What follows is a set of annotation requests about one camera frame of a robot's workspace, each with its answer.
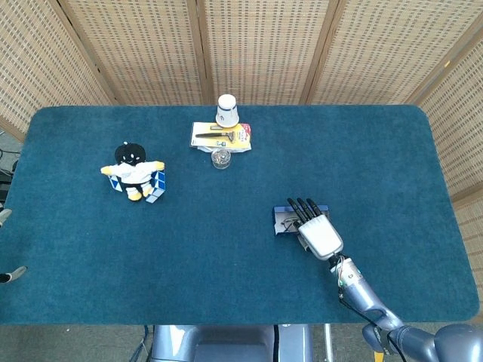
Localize black plush doll white shirt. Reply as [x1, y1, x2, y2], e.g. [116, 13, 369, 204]
[100, 141, 166, 202]

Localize black eyeglasses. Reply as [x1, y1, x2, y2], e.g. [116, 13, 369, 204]
[281, 216, 303, 232]

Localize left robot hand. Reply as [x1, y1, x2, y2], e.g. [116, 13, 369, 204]
[0, 208, 28, 284]

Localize clear jar of clips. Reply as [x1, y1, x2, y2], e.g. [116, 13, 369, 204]
[211, 148, 232, 170]

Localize blue carpet table cover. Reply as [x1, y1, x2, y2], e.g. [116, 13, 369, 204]
[0, 104, 481, 326]

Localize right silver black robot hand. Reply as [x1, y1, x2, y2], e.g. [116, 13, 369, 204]
[287, 197, 345, 262]

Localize white paper cup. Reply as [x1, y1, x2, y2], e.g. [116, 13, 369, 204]
[215, 94, 241, 128]

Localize blue white snake cube puzzle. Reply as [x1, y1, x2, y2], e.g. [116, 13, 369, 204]
[108, 169, 168, 204]

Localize yellow razor blister pack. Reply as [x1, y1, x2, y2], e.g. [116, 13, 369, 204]
[189, 121, 253, 152]

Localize blue glasses case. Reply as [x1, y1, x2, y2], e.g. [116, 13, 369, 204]
[272, 204, 330, 238]

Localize woven bamboo screen panel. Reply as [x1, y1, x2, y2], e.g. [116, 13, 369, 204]
[301, 0, 483, 106]
[195, 0, 340, 106]
[0, 0, 118, 143]
[58, 0, 208, 106]
[414, 33, 483, 299]

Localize white metal leg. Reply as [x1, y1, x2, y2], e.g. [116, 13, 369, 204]
[323, 323, 335, 362]

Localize black equipment with cables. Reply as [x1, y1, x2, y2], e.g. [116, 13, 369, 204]
[0, 146, 20, 204]

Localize blue cable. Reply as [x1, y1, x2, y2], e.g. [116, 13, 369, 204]
[130, 326, 152, 362]

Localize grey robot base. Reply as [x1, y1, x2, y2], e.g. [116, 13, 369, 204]
[149, 324, 314, 362]

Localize black razor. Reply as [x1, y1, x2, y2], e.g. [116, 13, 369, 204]
[195, 130, 238, 145]

